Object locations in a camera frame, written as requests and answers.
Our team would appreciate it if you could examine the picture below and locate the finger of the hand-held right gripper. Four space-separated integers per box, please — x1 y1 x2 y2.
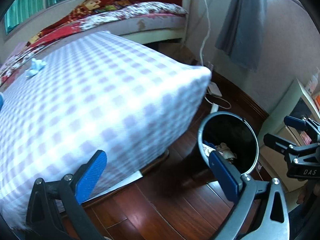
284 115 320 144
264 133 300 155

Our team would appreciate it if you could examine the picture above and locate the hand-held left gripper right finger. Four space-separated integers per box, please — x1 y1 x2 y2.
209 151 290 240

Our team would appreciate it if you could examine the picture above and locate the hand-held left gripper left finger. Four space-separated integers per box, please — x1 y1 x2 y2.
25 149 108 240

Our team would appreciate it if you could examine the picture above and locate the brown paper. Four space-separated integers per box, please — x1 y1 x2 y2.
216 142 238 160

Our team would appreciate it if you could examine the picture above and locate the printed snack packet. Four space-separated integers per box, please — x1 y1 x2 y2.
202 142 215 158

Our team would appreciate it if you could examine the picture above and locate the black trash bin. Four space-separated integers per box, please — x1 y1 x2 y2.
197 112 259 180

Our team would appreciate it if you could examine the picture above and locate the person's right hand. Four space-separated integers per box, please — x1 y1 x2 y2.
296 180 313 205

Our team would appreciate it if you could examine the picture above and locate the cream cabinet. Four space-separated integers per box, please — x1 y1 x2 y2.
259 78 320 193

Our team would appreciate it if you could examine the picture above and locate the pink packet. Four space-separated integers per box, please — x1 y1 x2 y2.
301 131 315 145

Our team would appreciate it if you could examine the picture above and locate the white bottle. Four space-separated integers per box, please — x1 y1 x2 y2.
305 67 320 96

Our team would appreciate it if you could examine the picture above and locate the white router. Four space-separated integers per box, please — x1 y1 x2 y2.
207 81 223 97

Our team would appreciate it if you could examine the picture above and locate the checked purple white tablecloth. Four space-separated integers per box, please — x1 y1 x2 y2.
0 31 212 230

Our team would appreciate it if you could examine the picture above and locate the grey hanging cloth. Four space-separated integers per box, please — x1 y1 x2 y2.
214 0 268 72

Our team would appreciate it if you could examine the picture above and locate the crumpled white tissue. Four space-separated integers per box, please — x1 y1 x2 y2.
24 58 47 80

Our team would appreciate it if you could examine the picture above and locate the floral quilt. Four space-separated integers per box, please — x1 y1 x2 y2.
0 42 30 87

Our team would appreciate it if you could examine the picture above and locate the red patterned blanket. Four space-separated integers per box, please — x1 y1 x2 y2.
25 0 135 45

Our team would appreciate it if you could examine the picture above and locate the floral mattress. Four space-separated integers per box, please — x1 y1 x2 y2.
75 2 188 37

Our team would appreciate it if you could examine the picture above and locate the window with green curtain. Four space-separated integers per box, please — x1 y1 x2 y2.
4 0 90 34

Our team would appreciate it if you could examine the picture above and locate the white power cable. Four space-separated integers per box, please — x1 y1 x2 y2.
192 0 232 109

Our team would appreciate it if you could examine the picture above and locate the cream bed frame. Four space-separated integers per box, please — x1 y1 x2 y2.
140 29 185 44

